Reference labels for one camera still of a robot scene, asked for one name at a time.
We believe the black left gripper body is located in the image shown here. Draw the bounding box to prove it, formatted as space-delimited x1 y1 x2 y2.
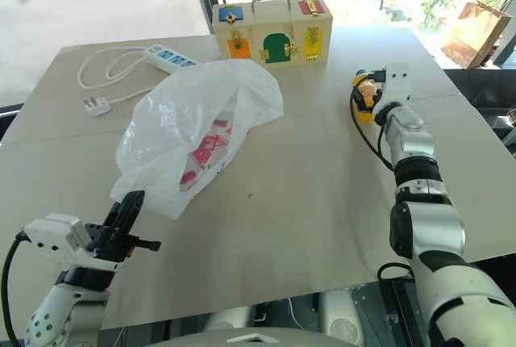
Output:
83 223 140 272

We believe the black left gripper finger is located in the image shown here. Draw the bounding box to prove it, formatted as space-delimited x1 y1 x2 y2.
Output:
127 236 163 253
105 190 147 239

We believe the yellow toy figure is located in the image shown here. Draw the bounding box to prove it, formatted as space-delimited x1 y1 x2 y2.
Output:
349 69 382 123

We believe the translucent white plastic bag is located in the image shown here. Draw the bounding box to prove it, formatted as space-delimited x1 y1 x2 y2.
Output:
110 60 285 220

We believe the brown paper bag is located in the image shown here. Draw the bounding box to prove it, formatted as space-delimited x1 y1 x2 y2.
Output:
439 0 512 70

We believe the wooden lock box toy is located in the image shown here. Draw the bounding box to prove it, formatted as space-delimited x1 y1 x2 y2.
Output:
211 0 334 67

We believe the grey robot torso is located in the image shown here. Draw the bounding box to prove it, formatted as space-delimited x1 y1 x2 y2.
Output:
152 288 390 347

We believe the white power strip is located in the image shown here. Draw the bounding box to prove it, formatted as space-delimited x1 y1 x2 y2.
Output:
142 43 199 72

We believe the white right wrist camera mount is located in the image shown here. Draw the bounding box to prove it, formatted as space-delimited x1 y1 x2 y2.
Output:
370 62 414 123

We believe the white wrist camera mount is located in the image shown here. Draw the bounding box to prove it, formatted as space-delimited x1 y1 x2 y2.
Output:
370 62 414 123
22 212 96 261

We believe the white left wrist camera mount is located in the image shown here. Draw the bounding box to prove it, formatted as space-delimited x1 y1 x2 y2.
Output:
22 212 96 261

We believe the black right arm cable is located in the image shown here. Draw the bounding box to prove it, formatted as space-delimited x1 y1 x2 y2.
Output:
347 87 395 171

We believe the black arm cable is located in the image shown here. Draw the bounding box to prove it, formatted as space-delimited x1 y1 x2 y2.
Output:
0 232 30 345
347 87 395 171

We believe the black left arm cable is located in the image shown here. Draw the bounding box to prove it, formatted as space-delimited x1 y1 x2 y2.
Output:
0 232 30 345

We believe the white power cord with plug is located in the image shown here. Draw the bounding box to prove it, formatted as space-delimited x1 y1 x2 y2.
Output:
77 45 163 117

